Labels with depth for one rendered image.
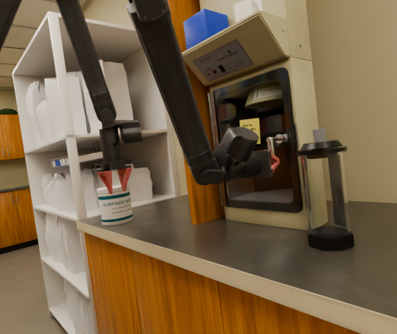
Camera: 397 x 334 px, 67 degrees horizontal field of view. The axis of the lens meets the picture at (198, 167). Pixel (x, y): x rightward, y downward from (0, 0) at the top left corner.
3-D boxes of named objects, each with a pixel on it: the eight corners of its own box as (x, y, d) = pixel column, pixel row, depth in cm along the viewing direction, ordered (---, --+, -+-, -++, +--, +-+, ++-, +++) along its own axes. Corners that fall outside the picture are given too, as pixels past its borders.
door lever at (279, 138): (287, 167, 83) (279, 167, 85) (283, 133, 82) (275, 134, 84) (275, 169, 79) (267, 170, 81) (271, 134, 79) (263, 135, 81)
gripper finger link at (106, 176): (130, 191, 94) (126, 162, 93) (109, 195, 89) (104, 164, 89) (120, 191, 99) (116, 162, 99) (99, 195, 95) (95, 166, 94)
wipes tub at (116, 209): (124, 217, 135) (120, 183, 134) (138, 219, 125) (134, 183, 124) (97, 223, 127) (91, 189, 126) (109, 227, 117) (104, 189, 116)
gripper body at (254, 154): (240, 153, 80) (221, 156, 75) (272, 150, 73) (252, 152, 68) (242, 177, 81) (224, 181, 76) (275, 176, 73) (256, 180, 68)
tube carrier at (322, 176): (327, 229, 77) (319, 146, 76) (366, 238, 67) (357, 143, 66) (295, 238, 73) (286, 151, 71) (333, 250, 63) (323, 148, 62)
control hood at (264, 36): (209, 86, 104) (205, 57, 103) (291, 56, 79) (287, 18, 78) (182, 85, 96) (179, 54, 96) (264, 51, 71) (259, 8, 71)
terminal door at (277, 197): (225, 206, 105) (211, 91, 103) (303, 213, 81) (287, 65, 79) (223, 207, 104) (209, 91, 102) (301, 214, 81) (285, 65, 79)
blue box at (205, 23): (209, 54, 100) (206, 27, 100) (230, 44, 93) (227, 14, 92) (186, 51, 94) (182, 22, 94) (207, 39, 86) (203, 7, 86)
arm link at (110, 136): (98, 127, 96) (97, 125, 90) (120, 125, 98) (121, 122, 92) (101, 148, 96) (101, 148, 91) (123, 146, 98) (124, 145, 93)
